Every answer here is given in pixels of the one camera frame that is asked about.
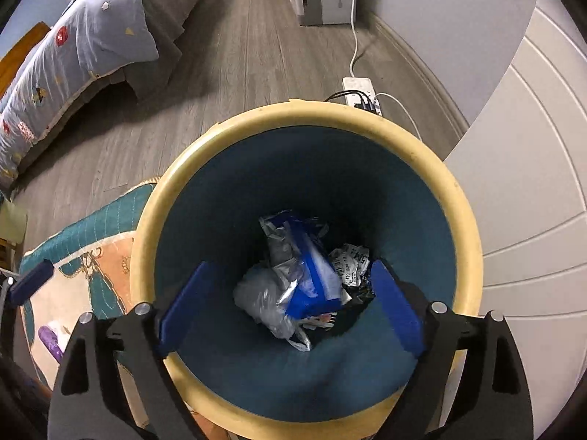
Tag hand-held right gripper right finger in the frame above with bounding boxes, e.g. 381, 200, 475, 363
369, 258, 535, 440

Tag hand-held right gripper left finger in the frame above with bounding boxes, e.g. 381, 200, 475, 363
47, 261, 218, 440

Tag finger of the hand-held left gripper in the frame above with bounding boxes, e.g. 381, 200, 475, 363
0, 259, 55, 331

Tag black plastic bag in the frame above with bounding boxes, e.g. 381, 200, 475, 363
342, 279, 378, 307

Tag white receipt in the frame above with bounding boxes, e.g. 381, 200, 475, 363
329, 244, 371, 287

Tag yellow-rimmed teal trash bin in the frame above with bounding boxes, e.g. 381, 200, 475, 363
130, 99, 484, 440

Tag purple object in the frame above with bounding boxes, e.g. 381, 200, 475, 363
39, 325, 66, 364

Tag grey plastic bag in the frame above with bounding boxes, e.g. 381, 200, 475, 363
233, 263, 313, 353

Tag teal and orange rug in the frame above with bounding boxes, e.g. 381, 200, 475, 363
18, 182, 230, 440

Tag blue and white packet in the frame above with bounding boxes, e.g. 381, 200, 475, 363
259, 210, 344, 319

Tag white power strip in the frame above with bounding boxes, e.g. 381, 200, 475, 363
342, 76, 383, 117

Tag orange wooden board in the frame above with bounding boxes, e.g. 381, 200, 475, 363
0, 23, 52, 98

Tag printed blue blanket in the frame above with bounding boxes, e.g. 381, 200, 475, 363
0, 0, 184, 193

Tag grey bed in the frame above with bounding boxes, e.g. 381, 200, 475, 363
9, 0, 220, 198

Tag curved white charger cable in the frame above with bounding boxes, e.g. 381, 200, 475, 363
376, 93, 423, 142

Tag black plug cables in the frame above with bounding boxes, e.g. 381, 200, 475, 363
325, 91, 382, 114

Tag white power cable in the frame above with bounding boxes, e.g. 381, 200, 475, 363
347, 0, 362, 80

